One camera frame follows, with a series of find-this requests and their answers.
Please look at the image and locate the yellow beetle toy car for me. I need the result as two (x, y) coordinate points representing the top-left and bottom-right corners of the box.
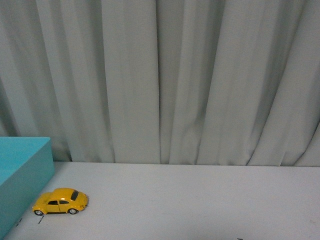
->
(32, 187), (89, 216)

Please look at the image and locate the grey pleated curtain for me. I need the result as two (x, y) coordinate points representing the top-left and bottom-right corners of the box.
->
(0, 0), (320, 167)

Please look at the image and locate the turquoise plastic storage bin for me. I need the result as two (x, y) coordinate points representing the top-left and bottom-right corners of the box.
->
(0, 136), (55, 239)

